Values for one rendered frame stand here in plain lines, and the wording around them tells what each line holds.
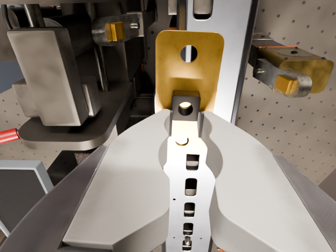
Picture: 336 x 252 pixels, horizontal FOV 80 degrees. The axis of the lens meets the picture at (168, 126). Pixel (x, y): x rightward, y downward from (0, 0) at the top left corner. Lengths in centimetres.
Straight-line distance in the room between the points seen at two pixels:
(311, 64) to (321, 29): 41
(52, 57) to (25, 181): 25
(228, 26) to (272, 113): 53
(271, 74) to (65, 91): 33
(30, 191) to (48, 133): 16
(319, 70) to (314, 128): 57
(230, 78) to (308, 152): 69
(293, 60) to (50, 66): 36
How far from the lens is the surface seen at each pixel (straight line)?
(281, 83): 38
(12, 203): 50
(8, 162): 43
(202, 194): 63
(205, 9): 41
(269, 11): 75
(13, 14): 39
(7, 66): 72
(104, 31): 31
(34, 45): 25
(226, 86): 43
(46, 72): 26
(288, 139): 97
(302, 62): 42
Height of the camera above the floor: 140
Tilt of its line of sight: 58 degrees down
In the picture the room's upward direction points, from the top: 176 degrees counter-clockwise
